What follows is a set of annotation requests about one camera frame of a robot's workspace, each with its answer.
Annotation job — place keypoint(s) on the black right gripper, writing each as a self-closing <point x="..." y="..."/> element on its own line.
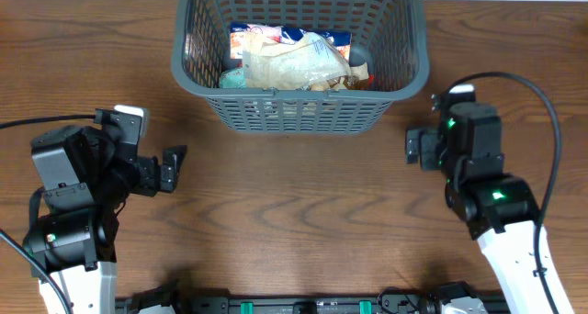
<point x="414" y="147"/>

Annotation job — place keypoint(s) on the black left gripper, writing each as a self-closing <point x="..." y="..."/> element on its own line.
<point x="166" y="176"/>

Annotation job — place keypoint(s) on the white brown snack bag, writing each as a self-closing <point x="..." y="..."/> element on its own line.
<point x="354" y="81"/>

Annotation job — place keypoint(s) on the teal flushable wipes packet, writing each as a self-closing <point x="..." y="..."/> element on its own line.
<point x="233" y="79"/>

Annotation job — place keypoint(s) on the grey plastic lattice basket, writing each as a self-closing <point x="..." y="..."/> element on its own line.
<point x="387" y="36"/>

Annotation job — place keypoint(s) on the beige paper pouch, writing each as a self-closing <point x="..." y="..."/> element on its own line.
<point x="269" y="64"/>

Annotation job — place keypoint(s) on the Kleenex tissue multipack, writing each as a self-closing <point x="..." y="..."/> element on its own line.
<point x="287" y="35"/>

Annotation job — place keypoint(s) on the orange gold biscuit packet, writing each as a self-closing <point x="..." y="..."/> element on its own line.
<point x="369" y="81"/>

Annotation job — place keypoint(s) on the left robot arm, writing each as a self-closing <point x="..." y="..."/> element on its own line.
<point x="87" y="176"/>

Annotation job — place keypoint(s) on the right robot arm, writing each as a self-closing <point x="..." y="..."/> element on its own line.
<point x="499" y="209"/>

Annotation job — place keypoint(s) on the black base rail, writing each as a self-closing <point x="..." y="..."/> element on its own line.
<point x="456" y="297"/>

